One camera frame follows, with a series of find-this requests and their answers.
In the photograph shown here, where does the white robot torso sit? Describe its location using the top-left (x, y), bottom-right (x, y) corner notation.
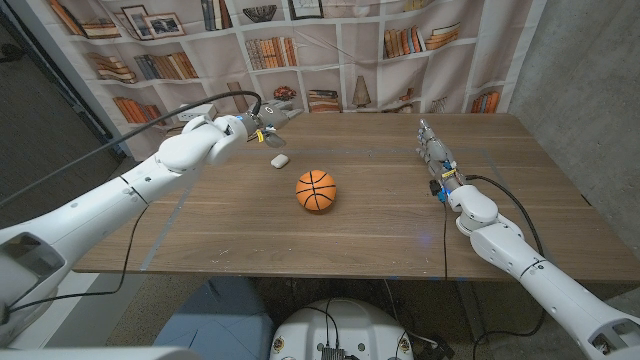
top-left (268, 298), bottom-right (415, 360)

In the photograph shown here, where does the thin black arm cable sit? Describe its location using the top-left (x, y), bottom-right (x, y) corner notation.
top-left (2, 204), bottom-right (151, 321)
top-left (442, 199), bottom-right (450, 281)

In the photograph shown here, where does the white floor mat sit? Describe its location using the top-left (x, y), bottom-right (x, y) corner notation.
top-left (9, 272), bottom-right (146, 349)

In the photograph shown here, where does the orange basketball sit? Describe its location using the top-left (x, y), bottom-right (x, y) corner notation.
top-left (294, 169), bottom-right (338, 212)

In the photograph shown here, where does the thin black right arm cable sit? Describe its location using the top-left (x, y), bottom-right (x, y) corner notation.
top-left (442, 199), bottom-right (450, 281)

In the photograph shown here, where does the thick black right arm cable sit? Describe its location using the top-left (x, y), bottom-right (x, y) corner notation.
top-left (464, 174), bottom-right (546, 259)

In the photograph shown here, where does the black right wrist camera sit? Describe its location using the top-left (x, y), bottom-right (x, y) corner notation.
top-left (428, 179), bottom-right (447, 204)

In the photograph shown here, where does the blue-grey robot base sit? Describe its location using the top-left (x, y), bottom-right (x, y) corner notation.
top-left (152, 277), bottom-right (276, 360)

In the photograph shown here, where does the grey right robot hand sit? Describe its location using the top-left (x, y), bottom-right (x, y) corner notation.
top-left (416, 118), bottom-right (459, 189)

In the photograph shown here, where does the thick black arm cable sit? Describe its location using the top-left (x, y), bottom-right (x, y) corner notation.
top-left (464, 174), bottom-right (546, 259)
top-left (0, 90), bottom-right (263, 209)

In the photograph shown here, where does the perforated partition panel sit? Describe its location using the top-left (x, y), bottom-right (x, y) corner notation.
top-left (0, 9), bottom-right (126, 211)

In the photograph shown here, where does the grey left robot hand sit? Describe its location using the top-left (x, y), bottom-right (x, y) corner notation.
top-left (247, 99), bottom-right (305, 149)

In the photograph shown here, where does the printed bookshelf backdrop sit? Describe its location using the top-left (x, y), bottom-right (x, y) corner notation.
top-left (9, 0), bottom-right (549, 162)

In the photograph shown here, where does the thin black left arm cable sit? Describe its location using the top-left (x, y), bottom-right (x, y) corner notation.
top-left (2, 204), bottom-right (151, 321)

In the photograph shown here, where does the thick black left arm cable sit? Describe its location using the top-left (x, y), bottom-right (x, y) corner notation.
top-left (0, 90), bottom-right (263, 209)

